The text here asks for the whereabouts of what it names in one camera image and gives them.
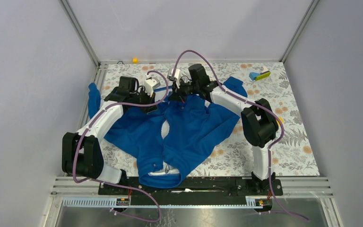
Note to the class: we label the aluminium frame corner post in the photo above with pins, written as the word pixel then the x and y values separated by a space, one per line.
pixel 305 19

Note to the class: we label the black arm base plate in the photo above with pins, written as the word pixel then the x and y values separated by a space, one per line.
pixel 198 191

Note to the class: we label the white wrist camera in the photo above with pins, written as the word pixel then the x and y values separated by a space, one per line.
pixel 174 75
pixel 150 84

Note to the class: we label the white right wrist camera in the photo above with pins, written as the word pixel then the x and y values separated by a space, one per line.
pixel 174 75

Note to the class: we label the blue yellow toy block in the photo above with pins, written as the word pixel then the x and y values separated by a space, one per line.
pixel 258 76

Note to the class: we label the floral patterned table mat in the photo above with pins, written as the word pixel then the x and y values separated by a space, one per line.
pixel 291 156

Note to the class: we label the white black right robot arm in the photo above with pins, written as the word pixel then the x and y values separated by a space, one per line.
pixel 260 124

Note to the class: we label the aluminium left frame post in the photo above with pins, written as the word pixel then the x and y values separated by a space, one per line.
pixel 79 31

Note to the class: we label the blue zip jacket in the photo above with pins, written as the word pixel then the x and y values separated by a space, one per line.
pixel 173 140

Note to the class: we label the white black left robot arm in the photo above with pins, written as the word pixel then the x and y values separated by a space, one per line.
pixel 81 151

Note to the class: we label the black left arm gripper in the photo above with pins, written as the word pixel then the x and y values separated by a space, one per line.
pixel 148 109

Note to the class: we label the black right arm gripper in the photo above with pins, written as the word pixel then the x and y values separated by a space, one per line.
pixel 177 95

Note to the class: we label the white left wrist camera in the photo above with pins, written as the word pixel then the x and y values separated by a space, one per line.
pixel 150 84

